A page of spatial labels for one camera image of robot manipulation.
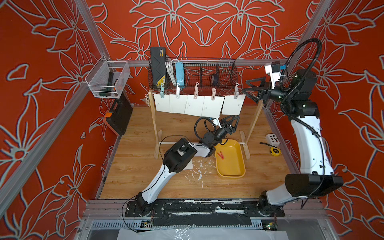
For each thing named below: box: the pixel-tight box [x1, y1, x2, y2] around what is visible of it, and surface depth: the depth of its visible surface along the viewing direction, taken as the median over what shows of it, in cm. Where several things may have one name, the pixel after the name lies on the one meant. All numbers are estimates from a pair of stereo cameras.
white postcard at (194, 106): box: [184, 94, 205, 117], surface depth 71 cm
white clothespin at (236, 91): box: [234, 83, 240, 100], surface depth 65 cm
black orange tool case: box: [103, 90, 134, 136], surface depth 99 cm
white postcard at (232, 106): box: [221, 94, 246, 115], surface depth 71 cm
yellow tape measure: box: [270, 146, 282, 157], surface depth 93 cm
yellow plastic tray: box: [214, 139, 246, 178], surface depth 91 cm
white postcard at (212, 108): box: [201, 96, 226, 118], surface depth 72 cm
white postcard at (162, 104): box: [154, 94, 171, 113], surface depth 71 cm
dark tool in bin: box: [98, 72, 114, 97], surface depth 82 cm
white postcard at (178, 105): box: [169, 94, 189, 114], surface depth 71 cm
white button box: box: [265, 133, 281, 147], surface depth 97 cm
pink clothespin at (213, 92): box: [211, 88, 217, 101], surface depth 65 cm
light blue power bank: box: [175, 62, 185, 89], surface depth 91 cm
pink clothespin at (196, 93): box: [193, 82, 199, 100], surface depth 65 cm
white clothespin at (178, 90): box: [176, 82, 180, 99], surface depth 65 cm
